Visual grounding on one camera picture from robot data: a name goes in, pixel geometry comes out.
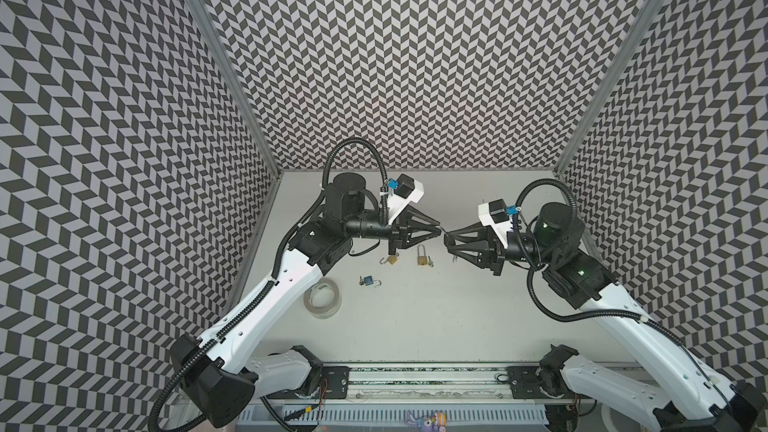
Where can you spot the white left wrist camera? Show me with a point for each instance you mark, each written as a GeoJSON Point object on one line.
{"type": "Point", "coordinates": [402, 192]}

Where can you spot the aluminium right corner post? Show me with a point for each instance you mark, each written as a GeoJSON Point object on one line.
{"type": "Point", "coordinates": [630, 45]}

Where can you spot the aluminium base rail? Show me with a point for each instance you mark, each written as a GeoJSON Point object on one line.
{"type": "Point", "coordinates": [400, 396]}

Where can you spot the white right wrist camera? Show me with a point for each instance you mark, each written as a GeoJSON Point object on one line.
{"type": "Point", "coordinates": [496, 218]}

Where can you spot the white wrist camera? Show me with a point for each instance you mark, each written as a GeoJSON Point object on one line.
{"type": "Point", "coordinates": [496, 218]}
{"type": "Point", "coordinates": [402, 192]}

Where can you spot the large brass padlock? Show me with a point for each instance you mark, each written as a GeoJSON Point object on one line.
{"type": "Point", "coordinates": [423, 259]}

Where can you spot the white tape roll bottom right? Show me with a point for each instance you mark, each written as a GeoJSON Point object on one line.
{"type": "Point", "coordinates": [614, 421]}

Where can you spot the aluminium corner post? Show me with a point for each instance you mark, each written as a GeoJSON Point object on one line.
{"type": "Point", "coordinates": [210, 36]}
{"type": "Point", "coordinates": [630, 45]}

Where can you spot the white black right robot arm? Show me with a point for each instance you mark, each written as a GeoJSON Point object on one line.
{"type": "Point", "coordinates": [542, 231]}

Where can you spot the blue padlock with key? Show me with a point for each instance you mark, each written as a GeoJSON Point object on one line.
{"type": "Point", "coordinates": [369, 281]}

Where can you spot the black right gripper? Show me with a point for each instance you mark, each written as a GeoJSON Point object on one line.
{"type": "Point", "coordinates": [495, 247]}

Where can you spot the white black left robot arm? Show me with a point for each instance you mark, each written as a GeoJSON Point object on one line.
{"type": "Point", "coordinates": [213, 369]}

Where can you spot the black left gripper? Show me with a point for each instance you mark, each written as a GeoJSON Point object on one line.
{"type": "Point", "coordinates": [402, 229]}

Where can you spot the aluminium left corner post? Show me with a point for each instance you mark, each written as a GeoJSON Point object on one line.
{"type": "Point", "coordinates": [210, 36]}

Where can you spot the clear tape roll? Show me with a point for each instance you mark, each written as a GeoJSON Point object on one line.
{"type": "Point", "coordinates": [323, 300]}

